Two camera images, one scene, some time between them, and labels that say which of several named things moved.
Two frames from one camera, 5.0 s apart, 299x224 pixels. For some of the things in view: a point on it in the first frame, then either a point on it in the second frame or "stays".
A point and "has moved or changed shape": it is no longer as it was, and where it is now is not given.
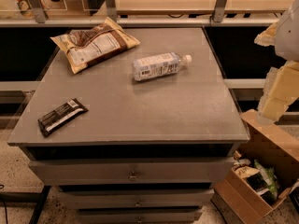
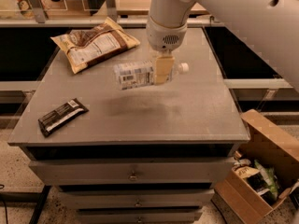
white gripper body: (288, 35) → (163, 37)
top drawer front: (135, 171) stays
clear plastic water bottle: (167, 63) has moved or changed shape
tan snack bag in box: (244, 172) stays
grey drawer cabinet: (141, 138) stays
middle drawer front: (135, 199) stays
